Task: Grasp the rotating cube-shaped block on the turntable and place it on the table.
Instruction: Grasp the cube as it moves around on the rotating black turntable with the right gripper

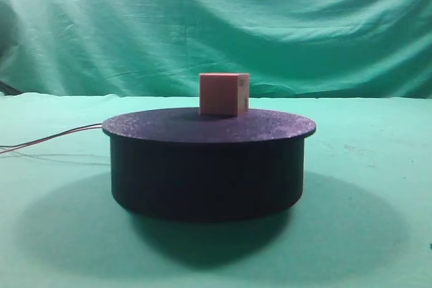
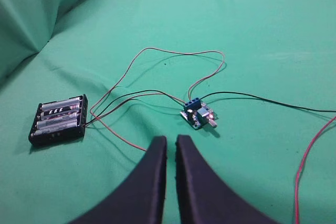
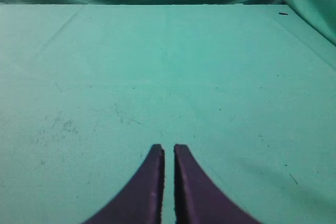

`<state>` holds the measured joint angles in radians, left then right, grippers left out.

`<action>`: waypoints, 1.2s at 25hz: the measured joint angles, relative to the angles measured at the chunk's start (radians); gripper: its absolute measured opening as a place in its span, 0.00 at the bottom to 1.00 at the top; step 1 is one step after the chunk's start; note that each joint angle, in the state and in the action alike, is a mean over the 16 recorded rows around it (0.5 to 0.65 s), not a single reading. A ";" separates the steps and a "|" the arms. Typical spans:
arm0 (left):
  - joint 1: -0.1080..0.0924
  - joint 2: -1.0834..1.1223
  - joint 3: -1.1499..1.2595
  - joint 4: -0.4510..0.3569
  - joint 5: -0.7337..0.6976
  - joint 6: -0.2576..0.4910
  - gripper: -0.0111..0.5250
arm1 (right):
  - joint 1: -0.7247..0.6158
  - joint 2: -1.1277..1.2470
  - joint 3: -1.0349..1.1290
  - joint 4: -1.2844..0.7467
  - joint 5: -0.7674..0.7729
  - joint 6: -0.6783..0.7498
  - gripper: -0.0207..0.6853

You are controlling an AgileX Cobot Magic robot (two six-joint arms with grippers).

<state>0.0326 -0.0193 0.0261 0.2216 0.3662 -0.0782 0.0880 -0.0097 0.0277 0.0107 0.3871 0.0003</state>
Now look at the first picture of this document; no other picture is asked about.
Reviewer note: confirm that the pink cube block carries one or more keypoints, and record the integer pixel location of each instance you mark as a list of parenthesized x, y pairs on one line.
[(224, 94)]

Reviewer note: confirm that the black round turntable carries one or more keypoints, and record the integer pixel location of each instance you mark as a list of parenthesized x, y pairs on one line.
[(180, 165)]

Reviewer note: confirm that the green backdrop cloth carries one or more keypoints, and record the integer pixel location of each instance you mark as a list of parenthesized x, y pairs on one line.
[(290, 48)]

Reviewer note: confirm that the green table cloth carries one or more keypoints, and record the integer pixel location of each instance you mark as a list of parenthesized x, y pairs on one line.
[(364, 219)]

